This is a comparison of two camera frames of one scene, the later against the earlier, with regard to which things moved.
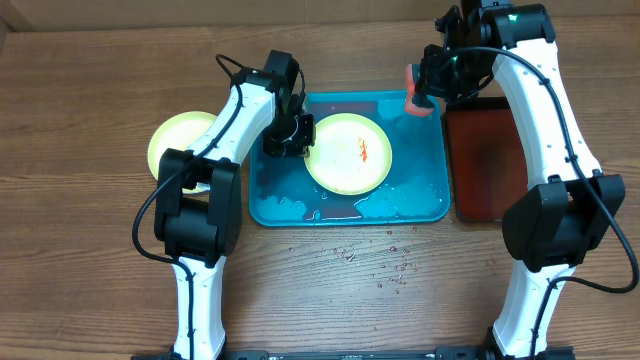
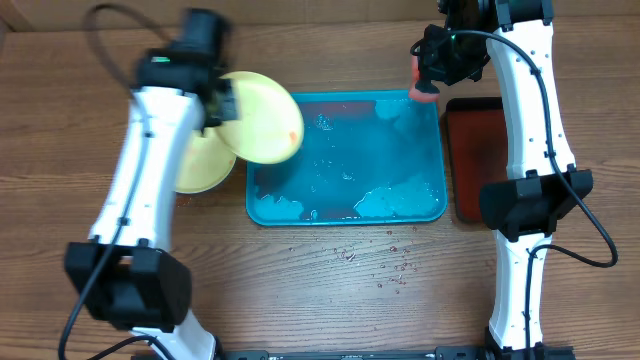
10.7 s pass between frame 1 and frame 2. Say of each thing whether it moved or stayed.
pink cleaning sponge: moved
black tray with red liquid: stayed
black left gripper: moved
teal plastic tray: stayed
